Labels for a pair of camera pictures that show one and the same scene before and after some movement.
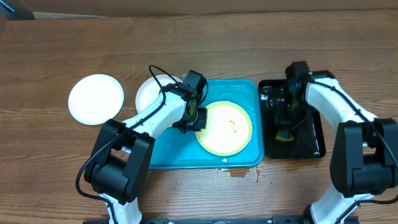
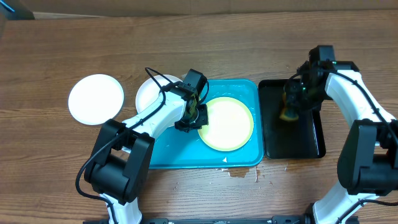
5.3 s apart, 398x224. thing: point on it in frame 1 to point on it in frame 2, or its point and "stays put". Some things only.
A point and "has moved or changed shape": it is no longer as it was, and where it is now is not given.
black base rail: (254, 219) stays put
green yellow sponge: (284, 135) has moved or changed shape
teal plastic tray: (175, 149) stays put
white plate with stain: (96, 98) stays put
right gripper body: (295, 117) to (308, 99)
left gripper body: (198, 122) stays put
